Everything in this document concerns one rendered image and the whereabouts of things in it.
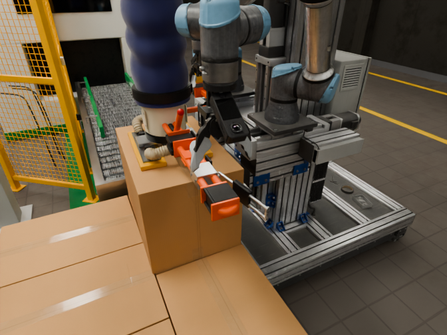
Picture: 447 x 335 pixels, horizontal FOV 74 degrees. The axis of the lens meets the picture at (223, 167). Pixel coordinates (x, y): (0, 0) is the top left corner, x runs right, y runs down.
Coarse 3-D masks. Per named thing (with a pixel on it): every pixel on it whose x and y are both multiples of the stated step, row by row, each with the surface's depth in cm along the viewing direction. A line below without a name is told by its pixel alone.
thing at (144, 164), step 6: (132, 132) 135; (138, 132) 129; (144, 132) 135; (132, 138) 131; (132, 144) 126; (156, 144) 126; (138, 150) 121; (144, 150) 119; (138, 156) 117; (144, 156) 116; (138, 162) 114; (144, 162) 113; (150, 162) 113; (156, 162) 113; (162, 162) 114; (144, 168) 111; (150, 168) 112
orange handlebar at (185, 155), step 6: (204, 90) 151; (204, 96) 148; (192, 108) 129; (162, 126) 115; (168, 126) 113; (180, 150) 97; (186, 150) 95; (186, 156) 92; (186, 162) 91; (198, 180) 82; (204, 180) 82; (216, 180) 82; (222, 210) 71; (228, 210) 71; (234, 210) 72
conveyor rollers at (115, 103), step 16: (96, 96) 314; (112, 96) 312; (128, 96) 311; (112, 112) 275; (128, 112) 273; (96, 128) 242; (112, 128) 246; (96, 144) 219; (112, 144) 217; (112, 160) 201; (112, 176) 187
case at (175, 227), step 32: (128, 128) 145; (128, 160) 119; (224, 160) 119; (128, 192) 160; (160, 192) 103; (192, 192) 108; (160, 224) 109; (192, 224) 116; (224, 224) 123; (160, 256) 117; (192, 256) 125
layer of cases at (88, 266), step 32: (32, 224) 145; (64, 224) 145; (96, 224) 145; (128, 224) 145; (0, 256) 128; (32, 256) 128; (64, 256) 128; (96, 256) 128; (128, 256) 128; (224, 256) 128; (0, 288) 114; (32, 288) 114; (64, 288) 114; (96, 288) 114; (128, 288) 114; (160, 288) 115; (192, 288) 114; (224, 288) 114; (256, 288) 114; (0, 320) 104; (32, 320) 104; (64, 320) 104; (96, 320) 104; (128, 320) 104; (160, 320) 104; (192, 320) 104; (224, 320) 104; (256, 320) 104; (288, 320) 104
